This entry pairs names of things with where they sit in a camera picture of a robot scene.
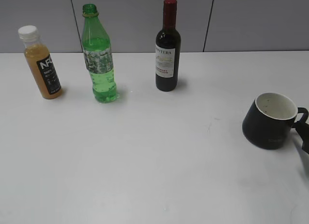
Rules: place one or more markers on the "green sprite bottle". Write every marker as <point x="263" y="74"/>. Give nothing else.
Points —
<point x="98" y="56"/>

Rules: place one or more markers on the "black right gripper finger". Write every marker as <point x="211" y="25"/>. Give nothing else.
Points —
<point x="303" y="131"/>

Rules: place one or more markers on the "orange juice bottle white cap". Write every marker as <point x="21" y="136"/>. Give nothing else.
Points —
<point x="40" y="63"/>

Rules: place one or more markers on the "black mug white interior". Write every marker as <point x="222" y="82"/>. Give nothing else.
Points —
<point x="270" y="119"/>

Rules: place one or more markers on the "red wine bottle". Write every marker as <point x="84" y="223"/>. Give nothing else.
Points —
<point x="167" y="49"/>

